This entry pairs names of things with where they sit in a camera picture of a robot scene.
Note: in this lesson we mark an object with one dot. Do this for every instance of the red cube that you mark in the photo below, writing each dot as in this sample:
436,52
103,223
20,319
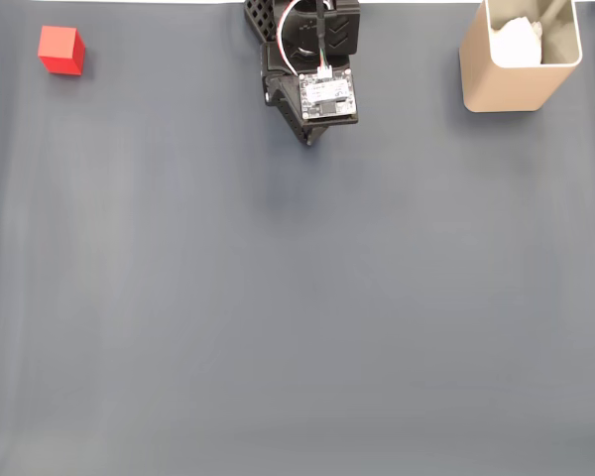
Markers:
59,44

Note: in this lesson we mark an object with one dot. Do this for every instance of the beige rounded box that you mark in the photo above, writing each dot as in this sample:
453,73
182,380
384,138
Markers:
506,89

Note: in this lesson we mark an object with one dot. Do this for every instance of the blue-grey table mat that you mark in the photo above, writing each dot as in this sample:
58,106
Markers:
297,297

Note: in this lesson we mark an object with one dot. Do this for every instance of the white crumpled tissue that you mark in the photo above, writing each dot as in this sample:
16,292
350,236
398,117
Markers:
515,44

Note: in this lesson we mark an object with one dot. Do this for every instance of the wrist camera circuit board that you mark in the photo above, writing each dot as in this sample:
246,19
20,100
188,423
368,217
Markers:
327,94

